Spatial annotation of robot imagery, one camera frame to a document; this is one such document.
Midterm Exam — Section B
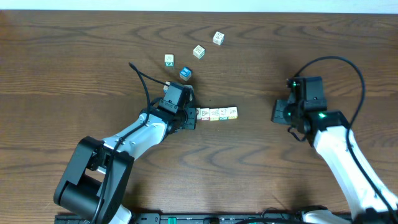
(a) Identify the wooden block red circle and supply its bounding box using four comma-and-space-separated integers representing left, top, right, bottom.
196, 108, 201, 120

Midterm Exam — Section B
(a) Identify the wooden block blue side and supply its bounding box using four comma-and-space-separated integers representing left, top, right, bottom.
163, 82, 170, 94

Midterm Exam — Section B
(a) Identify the wooden block top right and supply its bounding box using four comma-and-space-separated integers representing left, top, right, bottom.
213, 31, 224, 45

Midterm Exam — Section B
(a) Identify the wooden block green Z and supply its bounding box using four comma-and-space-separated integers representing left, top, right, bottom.
164, 54, 175, 67

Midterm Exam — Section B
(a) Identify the wooden block green edge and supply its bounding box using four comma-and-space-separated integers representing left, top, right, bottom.
218, 108, 228, 120

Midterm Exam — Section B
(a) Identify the wooden block red edge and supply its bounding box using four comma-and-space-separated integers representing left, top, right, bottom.
200, 108, 210, 121

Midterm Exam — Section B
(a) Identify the wooden block plain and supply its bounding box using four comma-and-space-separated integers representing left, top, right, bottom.
228, 107, 238, 119

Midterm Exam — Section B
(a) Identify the wooden block blue I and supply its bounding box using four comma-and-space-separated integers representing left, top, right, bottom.
179, 67, 192, 81

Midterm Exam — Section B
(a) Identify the wooden block yellow W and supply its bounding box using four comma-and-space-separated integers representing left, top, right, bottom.
210, 108, 220, 121

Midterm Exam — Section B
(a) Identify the wooden block teal edge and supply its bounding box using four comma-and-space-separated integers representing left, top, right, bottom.
193, 45, 205, 59

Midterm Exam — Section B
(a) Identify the right black cable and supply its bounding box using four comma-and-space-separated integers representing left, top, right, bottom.
287, 55, 398, 218

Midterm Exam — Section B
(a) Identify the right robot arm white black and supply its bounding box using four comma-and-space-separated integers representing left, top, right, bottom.
272, 77, 397, 223

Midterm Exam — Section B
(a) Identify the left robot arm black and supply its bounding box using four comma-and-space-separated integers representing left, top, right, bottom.
53, 82, 197, 223

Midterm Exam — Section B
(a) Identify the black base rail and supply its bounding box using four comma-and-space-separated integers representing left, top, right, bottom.
54, 205, 355, 224

